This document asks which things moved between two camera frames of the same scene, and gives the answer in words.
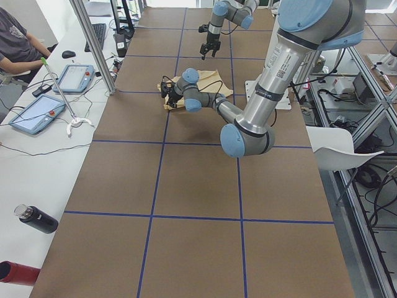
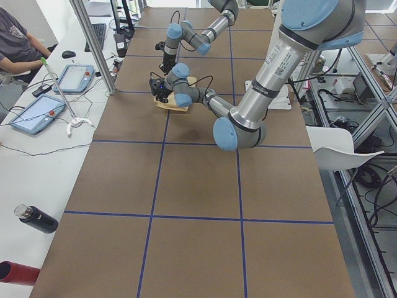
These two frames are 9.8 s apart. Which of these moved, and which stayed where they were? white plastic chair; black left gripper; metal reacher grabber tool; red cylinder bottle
Moved: black left gripper
Stayed: metal reacher grabber tool; white plastic chair; red cylinder bottle
